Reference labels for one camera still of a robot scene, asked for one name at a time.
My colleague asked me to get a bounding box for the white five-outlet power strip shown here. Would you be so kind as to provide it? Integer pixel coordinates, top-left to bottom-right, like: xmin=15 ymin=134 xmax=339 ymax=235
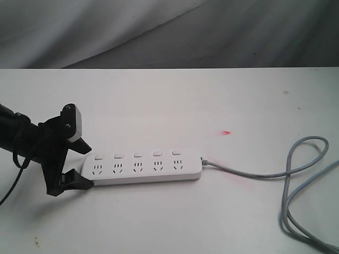
xmin=81 ymin=148 xmax=203 ymax=186

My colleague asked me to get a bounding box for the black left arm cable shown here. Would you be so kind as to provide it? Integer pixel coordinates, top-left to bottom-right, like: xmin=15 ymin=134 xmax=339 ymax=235
xmin=0 ymin=113 xmax=53 ymax=205

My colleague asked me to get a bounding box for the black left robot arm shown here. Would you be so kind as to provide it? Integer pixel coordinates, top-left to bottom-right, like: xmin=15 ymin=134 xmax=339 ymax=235
xmin=1 ymin=103 xmax=94 ymax=196

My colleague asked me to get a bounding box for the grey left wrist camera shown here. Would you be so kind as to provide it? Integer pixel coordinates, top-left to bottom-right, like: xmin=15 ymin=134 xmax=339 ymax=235
xmin=60 ymin=103 xmax=82 ymax=143

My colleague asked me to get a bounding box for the grey backdrop cloth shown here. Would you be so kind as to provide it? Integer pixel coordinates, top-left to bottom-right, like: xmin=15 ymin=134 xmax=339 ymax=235
xmin=1 ymin=1 xmax=338 ymax=69

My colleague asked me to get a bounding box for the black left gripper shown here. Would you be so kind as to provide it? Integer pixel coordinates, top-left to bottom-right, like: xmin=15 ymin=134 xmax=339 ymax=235
xmin=38 ymin=112 xmax=94 ymax=196

